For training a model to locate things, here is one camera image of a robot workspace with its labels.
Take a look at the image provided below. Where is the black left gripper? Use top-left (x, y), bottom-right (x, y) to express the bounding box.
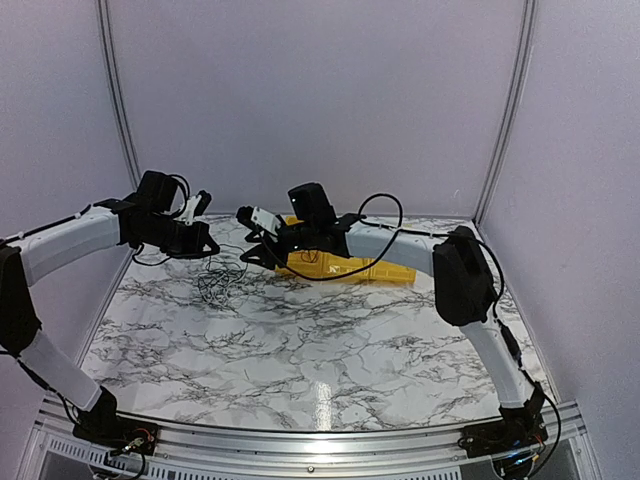
top-left (136, 213), bottom-right (219, 259)

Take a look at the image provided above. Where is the black thin cable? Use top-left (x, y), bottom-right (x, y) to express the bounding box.
top-left (197, 243), bottom-right (251, 309)

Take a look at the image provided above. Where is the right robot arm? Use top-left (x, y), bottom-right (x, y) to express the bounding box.
top-left (236, 182), bottom-right (545, 448)

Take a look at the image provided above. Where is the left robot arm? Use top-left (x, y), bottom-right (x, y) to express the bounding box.
top-left (1, 170), bottom-right (220, 445)

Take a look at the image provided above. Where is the yellow bin left compartment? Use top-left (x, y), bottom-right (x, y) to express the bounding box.
top-left (273, 215), bottom-right (331, 281)

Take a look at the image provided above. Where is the yellow bin middle compartment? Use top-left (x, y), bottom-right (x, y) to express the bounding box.
top-left (322, 253), bottom-right (374, 281)

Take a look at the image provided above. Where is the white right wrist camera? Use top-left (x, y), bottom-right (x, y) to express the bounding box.
top-left (236, 206), bottom-right (284, 236)

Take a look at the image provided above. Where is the white cable bundle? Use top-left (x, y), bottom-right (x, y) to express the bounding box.
top-left (209, 269), bottom-right (251, 311)

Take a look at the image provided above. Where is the aluminium frame left rear post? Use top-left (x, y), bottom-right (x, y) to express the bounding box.
top-left (96, 0), bottom-right (142, 186)

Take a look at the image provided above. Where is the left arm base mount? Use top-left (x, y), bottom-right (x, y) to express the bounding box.
top-left (72, 416), bottom-right (159, 455)

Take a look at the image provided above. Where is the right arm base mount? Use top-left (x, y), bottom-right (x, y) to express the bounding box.
top-left (457, 416), bottom-right (548, 458)

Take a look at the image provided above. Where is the aluminium front rail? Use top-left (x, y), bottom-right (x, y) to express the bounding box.
top-left (17, 395), bottom-right (604, 479)

